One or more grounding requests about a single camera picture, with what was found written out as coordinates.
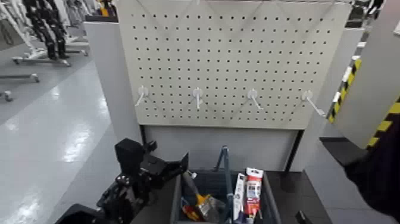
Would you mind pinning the grey panel with hazard tape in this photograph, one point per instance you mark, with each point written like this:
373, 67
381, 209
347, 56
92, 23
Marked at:
372, 62

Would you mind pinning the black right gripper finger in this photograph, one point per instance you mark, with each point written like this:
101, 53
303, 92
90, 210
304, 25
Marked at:
303, 218

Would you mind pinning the white peg hook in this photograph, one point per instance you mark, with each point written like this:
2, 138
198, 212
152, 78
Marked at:
197, 93
142, 91
252, 94
307, 95

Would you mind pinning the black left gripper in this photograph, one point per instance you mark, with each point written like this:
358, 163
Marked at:
134, 159

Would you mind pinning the red yellow packaged tool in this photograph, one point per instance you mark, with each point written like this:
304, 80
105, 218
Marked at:
189, 212

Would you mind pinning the grey wheeled stand base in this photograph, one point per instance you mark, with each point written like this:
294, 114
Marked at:
22, 77

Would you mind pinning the person's dark sleeved arm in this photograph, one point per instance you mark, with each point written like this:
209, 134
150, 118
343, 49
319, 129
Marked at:
378, 175

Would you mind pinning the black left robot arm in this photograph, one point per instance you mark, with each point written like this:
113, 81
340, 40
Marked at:
118, 200

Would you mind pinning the white perforated pegboard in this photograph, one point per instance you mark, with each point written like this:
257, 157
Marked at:
218, 47

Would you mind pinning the grey partition panel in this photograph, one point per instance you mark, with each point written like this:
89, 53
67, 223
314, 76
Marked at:
325, 94
109, 94

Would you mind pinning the grey panel below pegboard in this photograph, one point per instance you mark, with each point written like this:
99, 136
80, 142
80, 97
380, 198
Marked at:
218, 147

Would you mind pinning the red tube blister pack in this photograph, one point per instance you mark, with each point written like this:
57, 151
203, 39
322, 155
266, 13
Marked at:
253, 194

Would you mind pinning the grey plastic crate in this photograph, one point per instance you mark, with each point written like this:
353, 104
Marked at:
215, 184

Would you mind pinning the black robot on stand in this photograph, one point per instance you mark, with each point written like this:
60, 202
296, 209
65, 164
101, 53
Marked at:
47, 28

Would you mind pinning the white narrow package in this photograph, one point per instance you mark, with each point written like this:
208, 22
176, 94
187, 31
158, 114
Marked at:
239, 194

